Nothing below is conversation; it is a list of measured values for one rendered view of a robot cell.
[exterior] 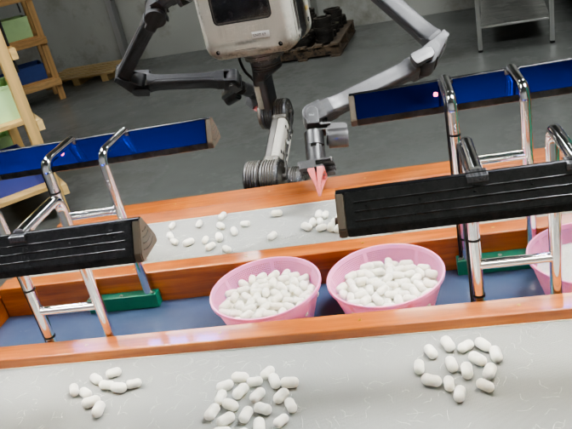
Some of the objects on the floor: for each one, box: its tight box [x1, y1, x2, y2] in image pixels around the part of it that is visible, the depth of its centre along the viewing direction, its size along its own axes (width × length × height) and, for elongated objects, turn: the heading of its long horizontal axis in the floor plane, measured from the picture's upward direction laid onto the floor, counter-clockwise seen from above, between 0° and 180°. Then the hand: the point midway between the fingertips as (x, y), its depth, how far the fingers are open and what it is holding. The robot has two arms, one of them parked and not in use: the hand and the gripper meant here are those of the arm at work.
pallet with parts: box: [280, 6, 356, 62], centre depth 745 cm, size 88×122×44 cm
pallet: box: [46, 60, 122, 90], centre depth 872 cm, size 115×79×10 cm
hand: (319, 192), depth 184 cm, fingers closed
